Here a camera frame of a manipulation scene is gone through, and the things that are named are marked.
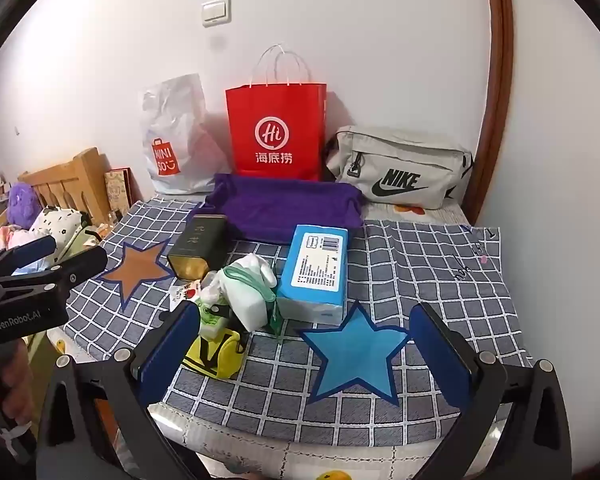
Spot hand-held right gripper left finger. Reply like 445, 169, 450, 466
32, 300, 216, 480

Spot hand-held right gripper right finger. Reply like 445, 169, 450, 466
409, 301, 588, 480

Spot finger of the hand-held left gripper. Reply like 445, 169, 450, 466
0, 246, 110, 302
0, 235, 58, 275

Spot yellow black striped pouch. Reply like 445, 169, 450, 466
182, 327, 247, 380

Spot green tissue pack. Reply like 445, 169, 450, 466
198, 302, 233, 341

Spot black plastic clip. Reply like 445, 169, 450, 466
212, 305, 238, 328

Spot white green plastic item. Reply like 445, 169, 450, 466
216, 266, 276, 311

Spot person's left hand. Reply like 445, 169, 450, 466
0, 340, 35, 412

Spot white dotted pillow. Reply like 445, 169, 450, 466
27, 207, 93, 256

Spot purple plush toy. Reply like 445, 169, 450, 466
7, 182, 43, 228

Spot brown star patch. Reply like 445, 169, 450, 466
97, 239, 176, 311

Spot light wooden headboard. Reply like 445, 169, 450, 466
17, 147, 113, 226

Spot blue star patch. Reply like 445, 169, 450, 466
297, 300, 413, 406

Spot grey checked blanket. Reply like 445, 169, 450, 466
65, 195, 533, 443

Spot patterned book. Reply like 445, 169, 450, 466
103, 167, 133, 213

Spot dark green tin box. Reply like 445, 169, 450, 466
167, 214, 229, 281

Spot blue tissue pack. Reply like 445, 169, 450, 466
275, 224, 350, 325

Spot white plastic shopping bag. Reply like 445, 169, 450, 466
140, 73, 233, 195

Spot purple towel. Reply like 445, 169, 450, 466
187, 173, 367, 245

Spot grey waist bag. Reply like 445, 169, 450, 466
325, 125, 476, 210

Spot red paper bag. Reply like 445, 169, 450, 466
225, 44, 328, 182

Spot brown wooden door frame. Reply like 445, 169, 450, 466
460, 0, 516, 226

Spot white wall switch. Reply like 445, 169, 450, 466
201, 0, 231, 27

